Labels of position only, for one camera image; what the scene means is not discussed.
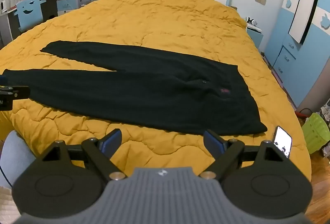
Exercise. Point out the wall switch plate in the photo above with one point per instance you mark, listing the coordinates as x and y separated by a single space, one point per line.
260 0

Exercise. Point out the smartphone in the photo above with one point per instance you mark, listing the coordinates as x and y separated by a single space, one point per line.
282 143

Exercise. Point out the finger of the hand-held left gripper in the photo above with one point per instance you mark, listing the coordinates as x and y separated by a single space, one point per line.
18 92

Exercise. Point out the blue nightstand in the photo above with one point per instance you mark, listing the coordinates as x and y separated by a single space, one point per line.
254 34

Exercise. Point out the yellow quilted blanket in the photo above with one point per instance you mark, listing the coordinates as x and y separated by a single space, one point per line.
154 20

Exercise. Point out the blue chair with face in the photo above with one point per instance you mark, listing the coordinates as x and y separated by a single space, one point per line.
29 12

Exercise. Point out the grey desk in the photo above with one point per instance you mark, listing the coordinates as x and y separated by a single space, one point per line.
51 5

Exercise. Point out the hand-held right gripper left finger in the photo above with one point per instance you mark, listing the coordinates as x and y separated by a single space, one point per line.
113 141

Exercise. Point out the green cloth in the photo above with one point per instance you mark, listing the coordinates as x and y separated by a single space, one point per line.
317 132

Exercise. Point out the black pants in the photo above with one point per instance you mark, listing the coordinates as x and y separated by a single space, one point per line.
154 90

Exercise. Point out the black framed mirror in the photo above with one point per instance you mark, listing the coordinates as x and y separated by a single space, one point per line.
306 0

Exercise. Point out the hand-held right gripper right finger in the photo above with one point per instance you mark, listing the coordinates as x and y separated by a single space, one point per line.
212 142

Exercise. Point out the white headphones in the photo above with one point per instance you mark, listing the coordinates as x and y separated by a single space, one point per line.
250 20

